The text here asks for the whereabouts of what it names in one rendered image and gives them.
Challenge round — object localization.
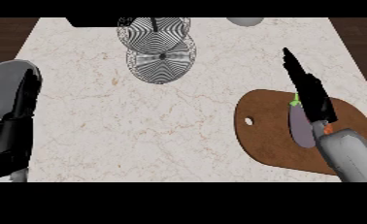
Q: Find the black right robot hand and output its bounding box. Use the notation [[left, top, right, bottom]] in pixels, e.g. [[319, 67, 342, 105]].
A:
[[282, 47, 341, 124]]

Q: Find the brown wooden cutting board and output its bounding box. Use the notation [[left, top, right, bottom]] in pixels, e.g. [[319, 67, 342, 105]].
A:
[[233, 88, 367, 176]]

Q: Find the purple eggplant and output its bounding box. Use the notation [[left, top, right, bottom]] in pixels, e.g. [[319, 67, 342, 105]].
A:
[[289, 93, 319, 149]]

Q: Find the grey round object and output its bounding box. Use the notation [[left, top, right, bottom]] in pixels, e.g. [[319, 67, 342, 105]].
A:
[[226, 16, 266, 27]]

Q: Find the wire tiered basket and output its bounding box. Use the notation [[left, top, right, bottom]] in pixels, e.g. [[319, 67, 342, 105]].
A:
[[116, 16, 199, 85]]

